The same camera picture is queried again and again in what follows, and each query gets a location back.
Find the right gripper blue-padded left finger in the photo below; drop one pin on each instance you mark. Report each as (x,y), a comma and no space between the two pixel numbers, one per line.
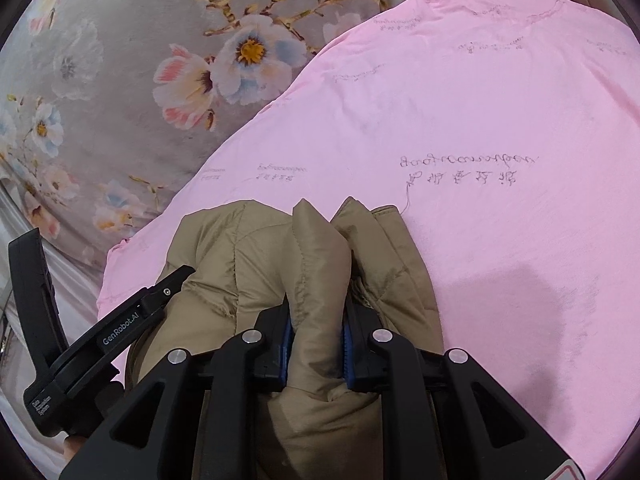
(275,347)

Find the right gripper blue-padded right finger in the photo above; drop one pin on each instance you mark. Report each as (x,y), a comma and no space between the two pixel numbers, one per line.
(366,367)

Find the tan puffer jacket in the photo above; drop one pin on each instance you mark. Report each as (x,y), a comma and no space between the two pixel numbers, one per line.
(247,257)

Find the person's left hand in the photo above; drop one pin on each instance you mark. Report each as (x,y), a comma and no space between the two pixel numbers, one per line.
(72,445)

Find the white satin bedding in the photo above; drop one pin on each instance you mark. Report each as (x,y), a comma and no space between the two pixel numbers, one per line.
(76,286)

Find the pink printed bed sheet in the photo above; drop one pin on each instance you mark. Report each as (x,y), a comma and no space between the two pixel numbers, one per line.
(507,134)

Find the grey floral blanket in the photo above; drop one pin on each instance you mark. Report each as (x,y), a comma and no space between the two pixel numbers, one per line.
(108,107)

